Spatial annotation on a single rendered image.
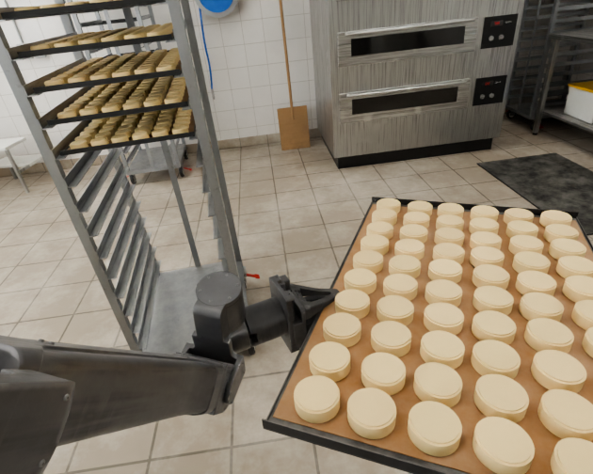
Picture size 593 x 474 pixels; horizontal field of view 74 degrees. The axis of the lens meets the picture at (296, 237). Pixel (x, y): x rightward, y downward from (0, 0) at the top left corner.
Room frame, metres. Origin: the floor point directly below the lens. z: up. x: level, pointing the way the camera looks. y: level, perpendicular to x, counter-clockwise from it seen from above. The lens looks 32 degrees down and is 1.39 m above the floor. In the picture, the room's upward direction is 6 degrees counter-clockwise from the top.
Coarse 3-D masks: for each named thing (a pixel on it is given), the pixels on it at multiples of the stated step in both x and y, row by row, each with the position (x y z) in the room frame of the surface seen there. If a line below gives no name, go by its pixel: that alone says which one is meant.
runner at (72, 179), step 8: (88, 152) 1.42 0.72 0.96; (96, 152) 1.46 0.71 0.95; (80, 160) 1.32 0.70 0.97; (88, 160) 1.38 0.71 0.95; (72, 168) 1.23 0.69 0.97; (80, 168) 1.29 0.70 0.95; (88, 168) 1.29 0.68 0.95; (72, 176) 1.21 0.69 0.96; (80, 176) 1.22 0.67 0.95; (72, 184) 1.16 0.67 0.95
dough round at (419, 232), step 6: (402, 228) 0.62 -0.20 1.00; (408, 228) 0.62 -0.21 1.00; (414, 228) 0.62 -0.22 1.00; (420, 228) 0.62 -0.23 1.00; (402, 234) 0.61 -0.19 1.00; (408, 234) 0.60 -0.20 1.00; (414, 234) 0.59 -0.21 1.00; (420, 234) 0.59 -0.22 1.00; (426, 234) 0.60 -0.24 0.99; (420, 240) 0.59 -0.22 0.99
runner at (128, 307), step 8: (144, 232) 1.74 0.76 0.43; (144, 240) 1.70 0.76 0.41; (144, 248) 1.62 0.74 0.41; (136, 256) 1.52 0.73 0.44; (144, 256) 1.55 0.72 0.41; (136, 264) 1.47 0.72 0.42; (136, 272) 1.43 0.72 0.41; (136, 280) 1.37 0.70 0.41; (128, 288) 1.28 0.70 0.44; (136, 288) 1.31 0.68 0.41; (128, 296) 1.25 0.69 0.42; (128, 304) 1.21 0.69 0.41; (128, 312) 1.16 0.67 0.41
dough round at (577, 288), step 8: (568, 280) 0.42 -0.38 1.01; (576, 280) 0.42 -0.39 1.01; (584, 280) 0.42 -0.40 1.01; (592, 280) 0.42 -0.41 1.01; (568, 288) 0.41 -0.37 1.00; (576, 288) 0.40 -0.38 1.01; (584, 288) 0.40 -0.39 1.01; (592, 288) 0.40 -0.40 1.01; (568, 296) 0.41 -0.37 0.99; (576, 296) 0.40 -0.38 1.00; (584, 296) 0.39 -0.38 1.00; (592, 296) 0.39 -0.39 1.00
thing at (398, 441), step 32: (576, 224) 0.61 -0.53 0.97; (352, 256) 0.57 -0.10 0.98; (384, 256) 0.56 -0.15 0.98; (512, 256) 0.52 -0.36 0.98; (512, 288) 0.44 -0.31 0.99; (320, 320) 0.41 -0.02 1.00; (416, 320) 0.39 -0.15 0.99; (352, 352) 0.34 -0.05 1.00; (416, 352) 0.33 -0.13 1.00; (576, 352) 0.31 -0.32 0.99; (288, 384) 0.30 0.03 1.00; (352, 384) 0.29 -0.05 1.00; (288, 416) 0.26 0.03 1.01; (480, 416) 0.24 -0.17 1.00; (384, 448) 0.21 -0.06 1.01; (416, 448) 0.21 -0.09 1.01; (544, 448) 0.20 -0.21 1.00
